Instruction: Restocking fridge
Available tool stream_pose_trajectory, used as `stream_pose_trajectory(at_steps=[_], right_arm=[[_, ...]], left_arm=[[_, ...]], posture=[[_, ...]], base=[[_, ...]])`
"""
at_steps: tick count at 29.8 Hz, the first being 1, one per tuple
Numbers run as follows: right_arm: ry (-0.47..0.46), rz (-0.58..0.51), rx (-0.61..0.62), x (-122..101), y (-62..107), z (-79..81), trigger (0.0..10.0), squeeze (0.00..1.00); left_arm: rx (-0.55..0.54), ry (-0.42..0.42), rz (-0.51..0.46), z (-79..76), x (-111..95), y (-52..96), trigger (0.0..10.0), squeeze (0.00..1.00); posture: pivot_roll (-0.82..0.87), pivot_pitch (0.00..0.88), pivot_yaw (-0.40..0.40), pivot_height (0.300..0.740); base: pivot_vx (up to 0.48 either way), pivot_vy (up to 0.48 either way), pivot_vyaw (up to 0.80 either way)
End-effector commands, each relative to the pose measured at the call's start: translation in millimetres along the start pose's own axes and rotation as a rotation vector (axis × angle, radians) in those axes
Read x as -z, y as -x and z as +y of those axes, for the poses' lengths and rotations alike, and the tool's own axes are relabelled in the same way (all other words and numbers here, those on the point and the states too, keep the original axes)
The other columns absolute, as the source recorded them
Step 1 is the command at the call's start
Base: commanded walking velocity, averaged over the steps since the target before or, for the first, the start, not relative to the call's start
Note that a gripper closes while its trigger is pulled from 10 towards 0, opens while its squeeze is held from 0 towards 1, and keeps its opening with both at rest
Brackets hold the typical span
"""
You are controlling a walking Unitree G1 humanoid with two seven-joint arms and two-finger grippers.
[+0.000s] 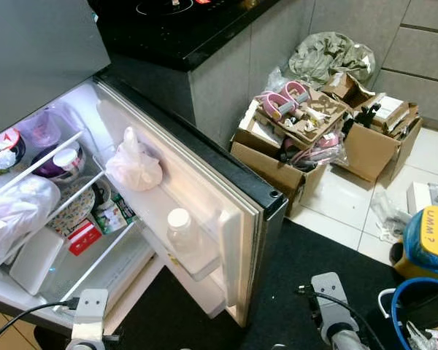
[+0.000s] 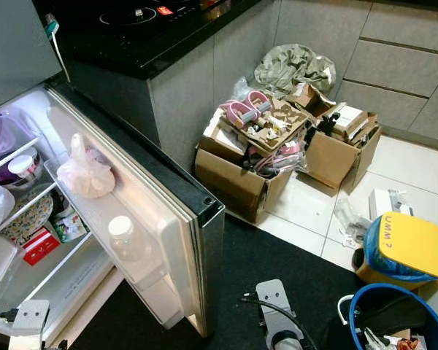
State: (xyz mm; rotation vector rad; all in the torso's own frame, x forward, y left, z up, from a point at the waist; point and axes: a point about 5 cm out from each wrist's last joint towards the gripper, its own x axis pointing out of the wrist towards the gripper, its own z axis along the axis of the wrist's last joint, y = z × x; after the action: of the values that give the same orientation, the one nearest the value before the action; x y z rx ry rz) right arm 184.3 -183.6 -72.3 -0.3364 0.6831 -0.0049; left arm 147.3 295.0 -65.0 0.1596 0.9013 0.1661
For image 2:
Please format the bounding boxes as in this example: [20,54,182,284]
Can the white fridge body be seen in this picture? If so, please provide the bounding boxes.
[0,87,125,350]

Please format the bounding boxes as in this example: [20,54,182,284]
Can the white fridge door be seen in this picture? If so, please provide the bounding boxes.
[44,77,226,340]

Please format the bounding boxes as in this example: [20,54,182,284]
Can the white lidded jar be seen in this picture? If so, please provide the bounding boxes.
[7,153,41,187]

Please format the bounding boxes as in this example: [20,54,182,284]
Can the purple plastic container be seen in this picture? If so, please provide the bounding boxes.
[0,113,34,158]

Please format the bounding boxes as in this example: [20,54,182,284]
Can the patterned food pack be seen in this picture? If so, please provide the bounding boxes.
[4,193,55,245]

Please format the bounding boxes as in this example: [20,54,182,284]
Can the red food pack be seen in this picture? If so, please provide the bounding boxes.
[22,227,61,265]

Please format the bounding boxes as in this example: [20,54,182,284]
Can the green snack bag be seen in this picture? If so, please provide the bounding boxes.
[51,197,88,241]

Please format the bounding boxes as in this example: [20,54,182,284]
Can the pink filled plastic bag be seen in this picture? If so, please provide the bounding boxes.
[57,133,116,199]

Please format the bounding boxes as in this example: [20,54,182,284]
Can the grey freezer door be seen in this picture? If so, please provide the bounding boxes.
[0,0,63,114]

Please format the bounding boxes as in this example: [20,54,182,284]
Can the small teal item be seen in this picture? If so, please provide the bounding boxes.
[45,13,61,37]

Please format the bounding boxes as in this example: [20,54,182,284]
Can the black induction hob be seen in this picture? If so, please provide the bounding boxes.
[95,0,220,30]

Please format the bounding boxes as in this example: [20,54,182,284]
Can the brown cardboard box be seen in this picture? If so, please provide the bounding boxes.
[303,102,383,192]
[193,120,294,225]

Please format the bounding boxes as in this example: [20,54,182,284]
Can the large black floor mat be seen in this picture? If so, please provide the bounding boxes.
[73,215,358,350]

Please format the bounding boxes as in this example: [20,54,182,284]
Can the flat cardboard tray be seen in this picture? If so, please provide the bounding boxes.
[218,96,315,158]

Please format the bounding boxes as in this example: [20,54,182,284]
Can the grey-green crumpled cloth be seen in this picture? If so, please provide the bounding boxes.
[254,44,337,96]

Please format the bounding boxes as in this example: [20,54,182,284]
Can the small open cardboard box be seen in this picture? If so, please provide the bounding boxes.
[285,82,335,114]

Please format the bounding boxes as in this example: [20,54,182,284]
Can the black bottle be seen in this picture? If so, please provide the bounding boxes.
[318,111,342,139]

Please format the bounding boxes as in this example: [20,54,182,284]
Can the white carton in box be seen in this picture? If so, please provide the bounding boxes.
[332,104,369,139]

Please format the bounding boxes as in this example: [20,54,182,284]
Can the clear crumpled plastic bag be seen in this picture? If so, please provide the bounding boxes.
[332,201,373,245]

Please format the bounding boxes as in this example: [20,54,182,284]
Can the blue plastic bucket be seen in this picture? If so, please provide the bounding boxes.
[337,283,438,350]

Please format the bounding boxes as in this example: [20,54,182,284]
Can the small white box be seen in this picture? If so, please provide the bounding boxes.
[369,188,413,219]

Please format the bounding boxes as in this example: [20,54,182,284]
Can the grey kitchen cabinets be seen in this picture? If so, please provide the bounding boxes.
[66,0,438,154]

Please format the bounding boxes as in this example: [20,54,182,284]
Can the yellow lidded bin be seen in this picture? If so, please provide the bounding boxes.
[353,211,438,291]

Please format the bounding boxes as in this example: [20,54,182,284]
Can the rubbish in bucket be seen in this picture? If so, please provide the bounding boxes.
[361,328,428,350]

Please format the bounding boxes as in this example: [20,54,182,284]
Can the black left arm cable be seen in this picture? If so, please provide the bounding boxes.
[0,309,20,326]

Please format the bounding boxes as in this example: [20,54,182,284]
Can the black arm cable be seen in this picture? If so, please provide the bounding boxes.
[0,309,20,326]
[242,294,322,350]

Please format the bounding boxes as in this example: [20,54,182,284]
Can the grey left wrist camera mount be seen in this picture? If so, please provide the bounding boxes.
[11,299,50,350]

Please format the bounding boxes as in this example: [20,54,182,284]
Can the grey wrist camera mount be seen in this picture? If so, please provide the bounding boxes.
[255,279,293,336]
[11,299,50,350]

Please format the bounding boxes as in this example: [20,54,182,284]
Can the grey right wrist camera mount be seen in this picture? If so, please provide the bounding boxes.
[255,279,293,336]

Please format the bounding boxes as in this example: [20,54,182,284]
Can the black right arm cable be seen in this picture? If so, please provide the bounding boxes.
[242,294,322,350]

